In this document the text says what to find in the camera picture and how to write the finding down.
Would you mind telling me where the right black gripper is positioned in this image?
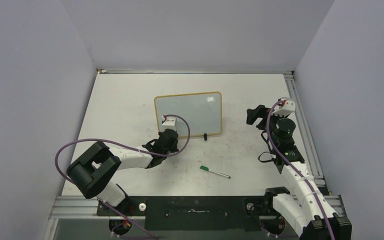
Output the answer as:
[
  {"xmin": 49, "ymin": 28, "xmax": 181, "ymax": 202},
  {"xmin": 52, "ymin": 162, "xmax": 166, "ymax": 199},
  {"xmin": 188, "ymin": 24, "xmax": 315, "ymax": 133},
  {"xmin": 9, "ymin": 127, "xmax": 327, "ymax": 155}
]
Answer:
[{"xmin": 247, "ymin": 104, "xmax": 288, "ymax": 148}]

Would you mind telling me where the yellow framed whiteboard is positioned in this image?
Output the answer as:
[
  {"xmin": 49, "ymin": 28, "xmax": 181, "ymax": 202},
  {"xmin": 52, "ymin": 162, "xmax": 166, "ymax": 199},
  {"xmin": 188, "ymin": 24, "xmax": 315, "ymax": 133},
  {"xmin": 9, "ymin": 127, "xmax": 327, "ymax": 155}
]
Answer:
[{"xmin": 154, "ymin": 91, "xmax": 223, "ymax": 138}]

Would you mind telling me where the white marker pen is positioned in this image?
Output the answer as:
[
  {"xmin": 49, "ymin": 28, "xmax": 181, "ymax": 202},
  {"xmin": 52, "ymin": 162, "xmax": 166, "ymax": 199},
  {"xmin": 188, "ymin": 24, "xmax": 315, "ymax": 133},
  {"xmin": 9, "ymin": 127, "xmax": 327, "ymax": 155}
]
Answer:
[{"xmin": 208, "ymin": 169, "xmax": 231, "ymax": 179}]

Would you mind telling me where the green marker cap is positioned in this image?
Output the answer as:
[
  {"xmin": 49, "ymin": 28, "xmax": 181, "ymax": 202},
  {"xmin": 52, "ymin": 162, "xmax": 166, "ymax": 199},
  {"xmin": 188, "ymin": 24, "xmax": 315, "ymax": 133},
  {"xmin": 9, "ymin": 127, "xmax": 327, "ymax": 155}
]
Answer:
[{"xmin": 199, "ymin": 165, "xmax": 209, "ymax": 172}]

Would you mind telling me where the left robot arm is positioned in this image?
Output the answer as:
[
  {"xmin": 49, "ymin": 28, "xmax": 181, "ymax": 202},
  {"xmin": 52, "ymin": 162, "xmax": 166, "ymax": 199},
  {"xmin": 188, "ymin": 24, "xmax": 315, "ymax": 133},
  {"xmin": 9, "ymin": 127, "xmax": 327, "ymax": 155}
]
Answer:
[{"xmin": 66, "ymin": 129, "xmax": 179, "ymax": 216}]

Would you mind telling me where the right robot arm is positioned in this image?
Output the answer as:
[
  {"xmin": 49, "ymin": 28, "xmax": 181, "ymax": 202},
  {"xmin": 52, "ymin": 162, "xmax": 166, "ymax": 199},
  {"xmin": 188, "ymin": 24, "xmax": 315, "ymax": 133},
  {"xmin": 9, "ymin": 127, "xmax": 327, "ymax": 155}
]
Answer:
[{"xmin": 246, "ymin": 100, "xmax": 352, "ymax": 240}]

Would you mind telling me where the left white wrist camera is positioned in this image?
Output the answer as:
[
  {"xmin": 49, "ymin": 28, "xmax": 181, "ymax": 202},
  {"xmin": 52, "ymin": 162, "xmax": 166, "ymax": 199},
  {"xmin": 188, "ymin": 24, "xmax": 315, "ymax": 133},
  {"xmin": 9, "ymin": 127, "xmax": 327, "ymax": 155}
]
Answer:
[{"xmin": 159, "ymin": 115, "xmax": 177, "ymax": 132}]

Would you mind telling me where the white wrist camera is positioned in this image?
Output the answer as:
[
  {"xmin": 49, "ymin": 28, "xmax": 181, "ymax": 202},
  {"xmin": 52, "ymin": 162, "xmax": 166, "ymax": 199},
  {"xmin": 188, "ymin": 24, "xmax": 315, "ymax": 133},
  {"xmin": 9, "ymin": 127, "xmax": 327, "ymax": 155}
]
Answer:
[
  {"xmin": 272, "ymin": 97, "xmax": 297, "ymax": 118},
  {"xmin": 159, "ymin": 115, "xmax": 177, "ymax": 132}
]

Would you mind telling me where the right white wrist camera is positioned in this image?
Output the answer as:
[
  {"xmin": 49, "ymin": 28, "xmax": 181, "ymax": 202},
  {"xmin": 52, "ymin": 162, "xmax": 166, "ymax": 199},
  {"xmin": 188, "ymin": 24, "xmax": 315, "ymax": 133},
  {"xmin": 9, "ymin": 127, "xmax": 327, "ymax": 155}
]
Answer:
[{"xmin": 272, "ymin": 97, "xmax": 297, "ymax": 118}]

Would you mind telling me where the right aluminium rail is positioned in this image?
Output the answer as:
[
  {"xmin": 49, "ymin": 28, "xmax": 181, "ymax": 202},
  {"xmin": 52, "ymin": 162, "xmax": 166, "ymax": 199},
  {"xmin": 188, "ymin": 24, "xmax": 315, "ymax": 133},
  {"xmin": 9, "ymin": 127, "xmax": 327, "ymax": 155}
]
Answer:
[{"xmin": 284, "ymin": 71, "xmax": 326, "ymax": 187}]

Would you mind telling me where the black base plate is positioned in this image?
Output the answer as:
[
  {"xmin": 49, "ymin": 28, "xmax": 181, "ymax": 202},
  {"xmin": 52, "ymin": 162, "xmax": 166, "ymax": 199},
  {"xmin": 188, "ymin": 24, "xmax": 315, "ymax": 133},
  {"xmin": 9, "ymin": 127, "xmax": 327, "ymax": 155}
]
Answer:
[{"xmin": 96, "ymin": 195, "xmax": 296, "ymax": 232}]

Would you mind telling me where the back aluminium rail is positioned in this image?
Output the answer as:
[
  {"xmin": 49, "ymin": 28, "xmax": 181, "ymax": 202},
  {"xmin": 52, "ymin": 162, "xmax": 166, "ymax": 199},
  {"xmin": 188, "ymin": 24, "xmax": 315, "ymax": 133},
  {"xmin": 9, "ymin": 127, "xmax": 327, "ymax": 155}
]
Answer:
[{"xmin": 97, "ymin": 69, "xmax": 293, "ymax": 75}]

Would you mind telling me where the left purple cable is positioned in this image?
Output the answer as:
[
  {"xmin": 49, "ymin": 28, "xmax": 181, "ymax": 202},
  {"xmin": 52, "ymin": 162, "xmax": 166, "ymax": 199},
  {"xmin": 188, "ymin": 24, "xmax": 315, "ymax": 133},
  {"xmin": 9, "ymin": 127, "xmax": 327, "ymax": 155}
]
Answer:
[{"xmin": 54, "ymin": 114, "xmax": 192, "ymax": 240}]

